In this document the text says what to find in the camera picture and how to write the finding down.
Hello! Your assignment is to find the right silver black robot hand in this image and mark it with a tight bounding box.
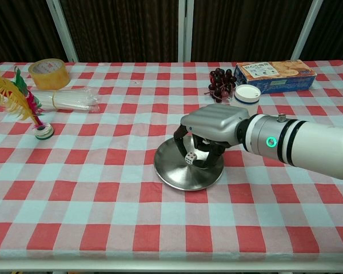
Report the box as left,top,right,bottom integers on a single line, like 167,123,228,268
173,103,251,171

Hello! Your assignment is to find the white paper cup blue print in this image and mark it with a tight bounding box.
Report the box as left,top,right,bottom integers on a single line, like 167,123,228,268
233,84,262,116

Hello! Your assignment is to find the round steel plate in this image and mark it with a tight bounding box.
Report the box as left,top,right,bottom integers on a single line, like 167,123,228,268
154,136,225,192

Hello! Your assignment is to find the dark red grape bunch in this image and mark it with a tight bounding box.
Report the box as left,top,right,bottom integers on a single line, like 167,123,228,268
204,67,237,104

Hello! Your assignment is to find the orange blue cookie box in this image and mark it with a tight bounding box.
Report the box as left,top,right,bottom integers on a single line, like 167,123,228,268
234,59,318,95

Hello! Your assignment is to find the dark brown pleated curtain panel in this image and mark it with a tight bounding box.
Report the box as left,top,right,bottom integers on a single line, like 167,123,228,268
300,0,343,62
191,0,314,62
0,0,67,68
59,0,180,63

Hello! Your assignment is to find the red white checkered tablecloth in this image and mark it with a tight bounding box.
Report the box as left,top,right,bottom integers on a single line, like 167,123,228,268
0,60,343,262

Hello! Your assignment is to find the bagged white straw bundle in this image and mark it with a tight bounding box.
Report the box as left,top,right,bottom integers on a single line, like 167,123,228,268
30,87,101,113

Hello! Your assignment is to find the clear packing tape roll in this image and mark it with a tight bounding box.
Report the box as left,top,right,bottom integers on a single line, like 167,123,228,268
27,58,70,91

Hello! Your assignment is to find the colourful feather shuttlecock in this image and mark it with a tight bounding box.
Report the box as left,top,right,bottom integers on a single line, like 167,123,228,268
0,66,55,141

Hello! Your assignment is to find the white partition frame post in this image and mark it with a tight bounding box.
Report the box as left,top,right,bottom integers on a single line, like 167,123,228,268
290,0,324,61
45,0,79,63
177,0,195,62

